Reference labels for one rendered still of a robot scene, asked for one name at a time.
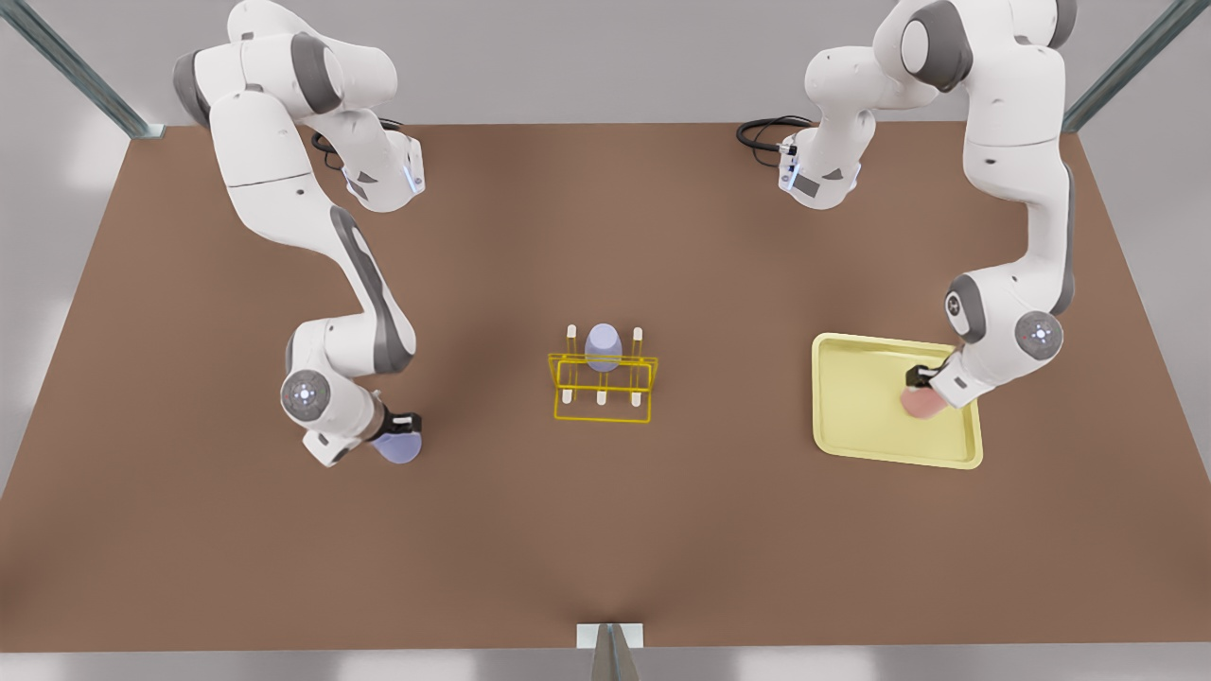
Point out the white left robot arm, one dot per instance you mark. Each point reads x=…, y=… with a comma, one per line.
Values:
x=1017, y=142

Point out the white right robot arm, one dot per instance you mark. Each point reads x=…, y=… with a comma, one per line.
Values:
x=274, y=180

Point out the silver frame post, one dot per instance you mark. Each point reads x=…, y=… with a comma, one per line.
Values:
x=610, y=651
x=76, y=66
x=1131, y=61

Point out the pink cup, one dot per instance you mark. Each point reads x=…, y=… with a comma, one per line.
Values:
x=920, y=403

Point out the pale yellow tray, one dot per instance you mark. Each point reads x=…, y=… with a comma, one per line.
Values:
x=866, y=407

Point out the lavender cup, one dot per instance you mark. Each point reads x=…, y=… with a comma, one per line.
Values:
x=603, y=346
x=399, y=447

